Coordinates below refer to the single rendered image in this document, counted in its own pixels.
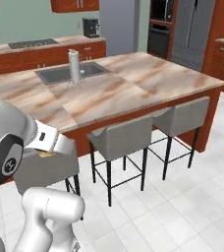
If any black built-in oven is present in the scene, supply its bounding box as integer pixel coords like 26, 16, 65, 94
146, 20, 175, 61

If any black coffee machine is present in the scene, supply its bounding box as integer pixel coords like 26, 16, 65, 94
82, 17, 101, 39

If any red wood wall cupboard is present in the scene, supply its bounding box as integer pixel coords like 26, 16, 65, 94
49, 0, 100, 14

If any grey sink basin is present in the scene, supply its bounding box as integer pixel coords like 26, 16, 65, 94
34, 61, 111, 87

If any wooden kitchen island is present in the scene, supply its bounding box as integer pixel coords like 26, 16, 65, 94
0, 51, 224, 191

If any grey stool with black legs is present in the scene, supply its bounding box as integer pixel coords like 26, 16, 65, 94
152, 95, 211, 181
13, 140, 83, 198
86, 114, 154, 208

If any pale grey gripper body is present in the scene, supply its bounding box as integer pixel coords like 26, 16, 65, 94
52, 131, 76, 156

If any black hob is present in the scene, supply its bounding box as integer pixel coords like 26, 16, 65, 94
7, 37, 60, 50

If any red wood base cupboard run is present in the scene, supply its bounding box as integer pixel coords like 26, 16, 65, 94
0, 34, 107, 77

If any grey fridge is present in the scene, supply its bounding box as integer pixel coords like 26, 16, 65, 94
170, 0, 216, 72

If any silver tap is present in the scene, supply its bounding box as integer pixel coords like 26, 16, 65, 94
67, 48, 86, 85

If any black microwave oven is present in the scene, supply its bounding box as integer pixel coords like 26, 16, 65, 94
149, 0, 176, 23

